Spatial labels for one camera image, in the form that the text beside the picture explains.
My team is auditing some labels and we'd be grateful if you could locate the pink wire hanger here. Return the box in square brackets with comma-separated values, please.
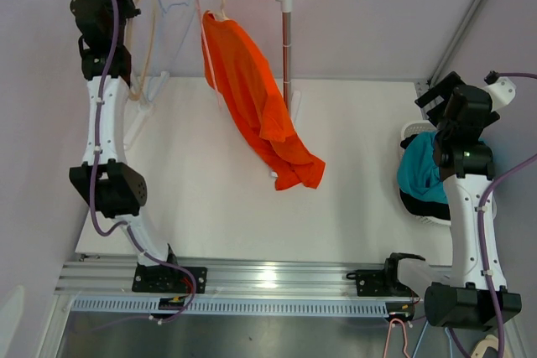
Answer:
[196, 0, 222, 110]

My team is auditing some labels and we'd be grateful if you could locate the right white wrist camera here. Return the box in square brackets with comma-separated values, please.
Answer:
[482, 71, 516, 112]

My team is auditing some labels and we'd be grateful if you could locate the aluminium mounting rail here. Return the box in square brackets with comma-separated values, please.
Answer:
[55, 257, 425, 319]

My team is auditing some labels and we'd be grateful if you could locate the blue hanger on floor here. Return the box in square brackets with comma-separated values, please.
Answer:
[411, 322, 454, 358]

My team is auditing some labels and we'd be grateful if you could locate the white plastic basket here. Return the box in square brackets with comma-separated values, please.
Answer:
[398, 119, 498, 226]

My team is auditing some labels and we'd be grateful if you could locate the orange t shirt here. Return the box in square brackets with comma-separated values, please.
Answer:
[203, 12, 326, 190]

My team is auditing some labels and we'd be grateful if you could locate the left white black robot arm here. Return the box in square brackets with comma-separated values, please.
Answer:
[69, 0, 181, 292]

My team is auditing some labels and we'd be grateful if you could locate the black t shirt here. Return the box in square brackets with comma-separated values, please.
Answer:
[398, 135, 452, 221]

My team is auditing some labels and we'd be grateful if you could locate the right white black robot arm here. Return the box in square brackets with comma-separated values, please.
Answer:
[382, 72, 522, 331]

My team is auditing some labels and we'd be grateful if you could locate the wooden hanger on floor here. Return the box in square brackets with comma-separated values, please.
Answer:
[471, 335, 499, 358]

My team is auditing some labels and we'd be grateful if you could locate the beige wooden hanger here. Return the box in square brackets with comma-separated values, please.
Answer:
[206, 0, 229, 22]
[104, 0, 163, 102]

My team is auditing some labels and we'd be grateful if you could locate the light blue wire hanger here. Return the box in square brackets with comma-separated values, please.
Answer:
[145, 0, 195, 104]

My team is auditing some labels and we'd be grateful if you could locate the pink hanger on floor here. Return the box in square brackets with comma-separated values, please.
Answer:
[382, 318, 410, 358]

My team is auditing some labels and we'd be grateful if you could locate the teal t shirt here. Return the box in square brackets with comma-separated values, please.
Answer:
[396, 130, 496, 207]

